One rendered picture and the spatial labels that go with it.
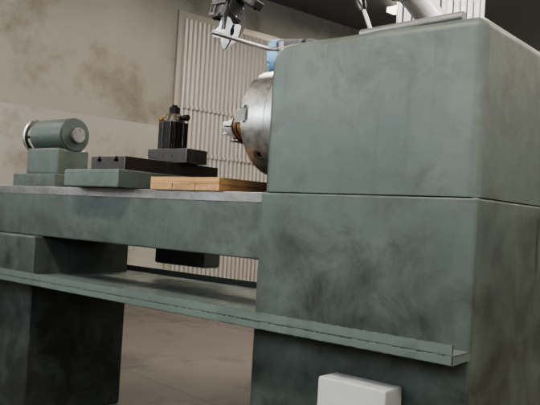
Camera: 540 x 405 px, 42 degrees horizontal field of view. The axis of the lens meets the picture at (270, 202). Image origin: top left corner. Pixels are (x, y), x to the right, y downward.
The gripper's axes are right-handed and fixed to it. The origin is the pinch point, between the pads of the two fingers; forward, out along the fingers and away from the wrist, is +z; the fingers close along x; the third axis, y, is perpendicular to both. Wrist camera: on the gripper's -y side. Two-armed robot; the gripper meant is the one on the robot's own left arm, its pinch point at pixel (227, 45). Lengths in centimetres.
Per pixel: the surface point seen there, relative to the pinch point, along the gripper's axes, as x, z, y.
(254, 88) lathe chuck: -6.6, 11.4, -7.8
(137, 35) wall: -229, -167, 368
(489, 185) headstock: -10, 38, -80
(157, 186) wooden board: -8.6, 40.4, 25.8
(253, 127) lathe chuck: -7.2, 23.0, -10.2
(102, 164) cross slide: -5, 34, 52
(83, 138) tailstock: -24, 17, 95
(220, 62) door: -318, -180, 349
